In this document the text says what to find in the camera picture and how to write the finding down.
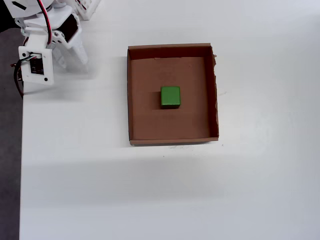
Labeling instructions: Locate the green cube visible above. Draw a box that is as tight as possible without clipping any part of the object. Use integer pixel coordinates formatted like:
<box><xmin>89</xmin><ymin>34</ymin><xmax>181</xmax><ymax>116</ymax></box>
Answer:
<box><xmin>159</xmin><ymin>85</ymin><xmax>181</xmax><ymax>110</ymax></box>

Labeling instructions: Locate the red servo cable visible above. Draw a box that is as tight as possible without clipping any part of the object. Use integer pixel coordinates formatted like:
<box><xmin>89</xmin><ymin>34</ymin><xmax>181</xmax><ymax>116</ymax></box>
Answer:
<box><xmin>36</xmin><ymin>0</ymin><xmax>54</xmax><ymax>45</ymax></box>

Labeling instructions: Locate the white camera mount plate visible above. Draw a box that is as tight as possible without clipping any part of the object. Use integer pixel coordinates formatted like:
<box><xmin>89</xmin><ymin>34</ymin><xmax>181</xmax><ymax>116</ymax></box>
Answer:
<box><xmin>17</xmin><ymin>45</ymin><xmax>55</xmax><ymax>86</ymax></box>

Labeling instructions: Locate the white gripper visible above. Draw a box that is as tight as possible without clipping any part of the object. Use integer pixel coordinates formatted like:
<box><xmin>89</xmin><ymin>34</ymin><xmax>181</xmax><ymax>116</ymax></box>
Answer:
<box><xmin>14</xmin><ymin>12</ymin><xmax>89</xmax><ymax>70</ymax></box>

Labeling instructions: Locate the brown cardboard box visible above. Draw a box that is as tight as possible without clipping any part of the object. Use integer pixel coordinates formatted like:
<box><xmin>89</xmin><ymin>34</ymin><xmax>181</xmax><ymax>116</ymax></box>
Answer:
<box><xmin>126</xmin><ymin>42</ymin><xmax>221</xmax><ymax>147</ymax></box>

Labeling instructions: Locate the black camera cable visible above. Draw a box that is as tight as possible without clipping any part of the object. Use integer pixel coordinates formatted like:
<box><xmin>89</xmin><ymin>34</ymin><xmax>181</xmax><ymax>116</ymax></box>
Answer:
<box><xmin>9</xmin><ymin>56</ymin><xmax>37</xmax><ymax>98</ymax></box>

